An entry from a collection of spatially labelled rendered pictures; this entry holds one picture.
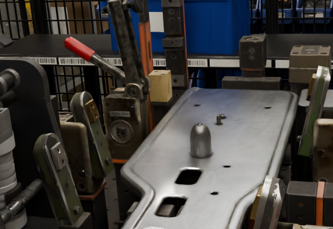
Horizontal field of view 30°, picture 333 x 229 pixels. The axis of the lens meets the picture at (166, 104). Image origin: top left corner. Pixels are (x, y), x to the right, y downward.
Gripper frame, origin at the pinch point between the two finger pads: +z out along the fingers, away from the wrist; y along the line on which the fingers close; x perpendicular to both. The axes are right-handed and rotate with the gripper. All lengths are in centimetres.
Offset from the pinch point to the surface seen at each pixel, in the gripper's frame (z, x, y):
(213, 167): 42.6, -17.0, 4.1
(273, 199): 48, -42, 18
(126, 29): 18.9, -1.7, 8.6
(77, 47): 12.7, -1.0, 0.5
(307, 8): 48, 159, -5
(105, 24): -44, 248, -96
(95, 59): 16.5, -0.8, 0.4
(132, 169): 33.1, -19.6, -2.1
